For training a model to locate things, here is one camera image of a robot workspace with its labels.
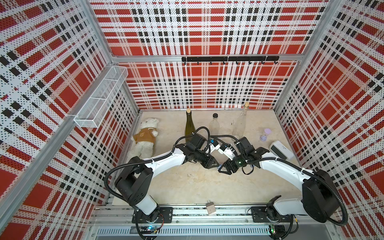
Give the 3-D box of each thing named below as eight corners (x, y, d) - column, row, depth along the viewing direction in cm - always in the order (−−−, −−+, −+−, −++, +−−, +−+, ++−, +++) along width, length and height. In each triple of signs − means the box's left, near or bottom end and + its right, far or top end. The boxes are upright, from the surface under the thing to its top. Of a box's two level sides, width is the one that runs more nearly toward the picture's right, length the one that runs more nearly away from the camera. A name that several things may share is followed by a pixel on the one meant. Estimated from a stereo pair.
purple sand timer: (260, 141, 105) (265, 133, 98) (259, 135, 108) (263, 128, 101) (268, 141, 105) (272, 133, 98) (266, 135, 108) (270, 128, 101)
